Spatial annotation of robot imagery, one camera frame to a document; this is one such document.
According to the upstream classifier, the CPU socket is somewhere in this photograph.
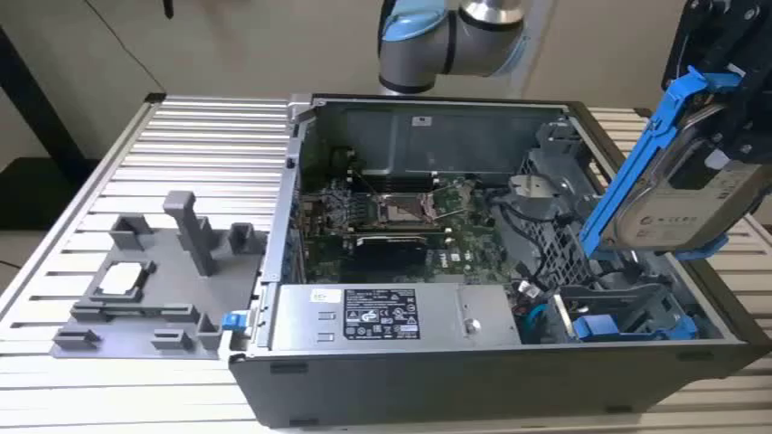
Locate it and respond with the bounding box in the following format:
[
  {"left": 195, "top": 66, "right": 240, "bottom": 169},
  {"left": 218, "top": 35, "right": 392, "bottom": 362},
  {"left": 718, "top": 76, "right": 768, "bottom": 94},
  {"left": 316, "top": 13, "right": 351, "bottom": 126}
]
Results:
[{"left": 367, "top": 192, "right": 439, "bottom": 225}]

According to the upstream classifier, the silver metal bracket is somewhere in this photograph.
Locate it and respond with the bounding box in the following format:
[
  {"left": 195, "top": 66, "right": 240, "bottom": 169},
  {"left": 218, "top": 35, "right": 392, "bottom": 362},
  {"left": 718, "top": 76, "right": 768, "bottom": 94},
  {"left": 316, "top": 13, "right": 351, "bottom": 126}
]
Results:
[{"left": 508, "top": 174, "right": 558, "bottom": 201}]

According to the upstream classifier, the hard disk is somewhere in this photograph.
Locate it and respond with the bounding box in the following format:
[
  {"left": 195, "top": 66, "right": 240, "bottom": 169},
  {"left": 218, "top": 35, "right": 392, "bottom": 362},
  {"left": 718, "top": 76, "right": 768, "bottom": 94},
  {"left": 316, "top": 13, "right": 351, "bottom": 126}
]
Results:
[
  {"left": 571, "top": 312, "right": 699, "bottom": 341},
  {"left": 578, "top": 65, "right": 772, "bottom": 263}
]

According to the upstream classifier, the blue wire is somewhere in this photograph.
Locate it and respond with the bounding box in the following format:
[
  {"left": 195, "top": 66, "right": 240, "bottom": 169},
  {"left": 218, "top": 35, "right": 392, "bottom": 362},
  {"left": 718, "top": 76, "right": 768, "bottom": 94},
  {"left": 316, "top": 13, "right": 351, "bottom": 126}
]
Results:
[{"left": 519, "top": 301, "right": 550, "bottom": 343}]

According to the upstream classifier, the silver CPU chip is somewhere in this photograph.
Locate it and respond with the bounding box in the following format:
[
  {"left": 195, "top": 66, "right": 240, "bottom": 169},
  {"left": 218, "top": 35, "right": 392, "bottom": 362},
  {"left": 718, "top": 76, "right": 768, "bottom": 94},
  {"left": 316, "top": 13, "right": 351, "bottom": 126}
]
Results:
[{"left": 99, "top": 261, "right": 150, "bottom": 295}]

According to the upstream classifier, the grey disk bay cage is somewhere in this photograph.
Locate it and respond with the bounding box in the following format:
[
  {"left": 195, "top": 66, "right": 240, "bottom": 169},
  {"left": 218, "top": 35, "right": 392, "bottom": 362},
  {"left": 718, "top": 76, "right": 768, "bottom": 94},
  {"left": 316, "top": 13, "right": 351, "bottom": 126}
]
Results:
[{"left": 487, "top": 119, "right": 611, "bottom": 290}]

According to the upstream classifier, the black graphics card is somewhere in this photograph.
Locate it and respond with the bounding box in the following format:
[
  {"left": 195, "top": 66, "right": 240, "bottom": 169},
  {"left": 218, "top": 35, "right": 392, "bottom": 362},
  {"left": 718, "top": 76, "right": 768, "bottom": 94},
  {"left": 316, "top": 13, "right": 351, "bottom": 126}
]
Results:
[{"left": 343, "top": 232, "right": 434, "bottom": 279}]

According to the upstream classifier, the black desk frame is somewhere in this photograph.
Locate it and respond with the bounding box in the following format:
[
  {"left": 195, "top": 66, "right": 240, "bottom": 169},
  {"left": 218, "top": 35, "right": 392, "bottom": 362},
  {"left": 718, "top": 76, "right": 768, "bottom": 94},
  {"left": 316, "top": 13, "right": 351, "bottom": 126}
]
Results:
[{"left": 0, "top": 22, "right": 102, "bottom": 231}]

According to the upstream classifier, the grey power supply unit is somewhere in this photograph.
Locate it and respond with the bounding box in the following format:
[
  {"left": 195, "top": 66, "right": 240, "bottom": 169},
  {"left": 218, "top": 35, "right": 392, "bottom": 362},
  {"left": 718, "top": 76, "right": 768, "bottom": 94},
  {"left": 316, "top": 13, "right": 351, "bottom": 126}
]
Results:
[{"left": 268, "top": 283, "right": 524, "bottom": 352}]

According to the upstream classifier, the looped black disk wire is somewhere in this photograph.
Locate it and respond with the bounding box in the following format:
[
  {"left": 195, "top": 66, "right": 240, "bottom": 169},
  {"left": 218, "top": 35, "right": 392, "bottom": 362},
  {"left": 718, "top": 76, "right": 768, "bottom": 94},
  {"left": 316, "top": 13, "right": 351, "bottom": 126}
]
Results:
[{"left": 588, "top": 269, "right": 644, "bottom": 290}]

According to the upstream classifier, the thin black wall cable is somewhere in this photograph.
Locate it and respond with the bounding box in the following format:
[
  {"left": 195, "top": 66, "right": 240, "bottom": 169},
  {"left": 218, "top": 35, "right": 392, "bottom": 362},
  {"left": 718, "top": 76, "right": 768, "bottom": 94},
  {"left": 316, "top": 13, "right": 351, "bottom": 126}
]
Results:
[{"left": 83, "top": 0, "right": 168, "bottom": 94}]

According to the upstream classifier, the grey parts rack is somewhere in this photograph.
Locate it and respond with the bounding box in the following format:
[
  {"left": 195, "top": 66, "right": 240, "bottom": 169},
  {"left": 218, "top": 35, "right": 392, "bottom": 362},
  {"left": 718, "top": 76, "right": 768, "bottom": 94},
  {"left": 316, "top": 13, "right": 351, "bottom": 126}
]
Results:
[{"left": 51, "top": 189, "right": 271, "bottom": 362}]

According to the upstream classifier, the blue case latch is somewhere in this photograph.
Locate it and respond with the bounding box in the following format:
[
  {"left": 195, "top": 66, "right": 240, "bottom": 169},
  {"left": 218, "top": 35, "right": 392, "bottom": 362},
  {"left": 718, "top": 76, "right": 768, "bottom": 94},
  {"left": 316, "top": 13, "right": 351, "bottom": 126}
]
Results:
[{"left": 222, "top": 311, "right": 250, "bottom": 336}]

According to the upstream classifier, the green motherboard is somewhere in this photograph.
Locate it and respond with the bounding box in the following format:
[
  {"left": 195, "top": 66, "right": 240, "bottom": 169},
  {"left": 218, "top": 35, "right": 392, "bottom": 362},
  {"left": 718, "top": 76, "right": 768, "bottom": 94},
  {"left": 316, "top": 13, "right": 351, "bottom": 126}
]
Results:
[{"left": 298, "top": 174, "right": 520, "bottom": 286}]

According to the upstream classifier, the metal socket cover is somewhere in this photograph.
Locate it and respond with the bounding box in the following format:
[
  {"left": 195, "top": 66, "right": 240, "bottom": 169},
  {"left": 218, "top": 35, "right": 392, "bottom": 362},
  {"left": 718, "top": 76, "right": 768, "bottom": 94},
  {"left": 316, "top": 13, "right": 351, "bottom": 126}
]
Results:
[{"left": 424, "top": 178, "right": 478, "bottom": 218}]

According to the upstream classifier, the open black PC case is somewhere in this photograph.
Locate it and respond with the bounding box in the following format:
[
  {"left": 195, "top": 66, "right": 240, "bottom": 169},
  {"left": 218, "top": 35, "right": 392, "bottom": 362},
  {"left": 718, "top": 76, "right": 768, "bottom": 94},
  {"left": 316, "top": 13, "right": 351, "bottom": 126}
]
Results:
[{"left": 226, "top": 92, "right": 772, "bottom": 429}]

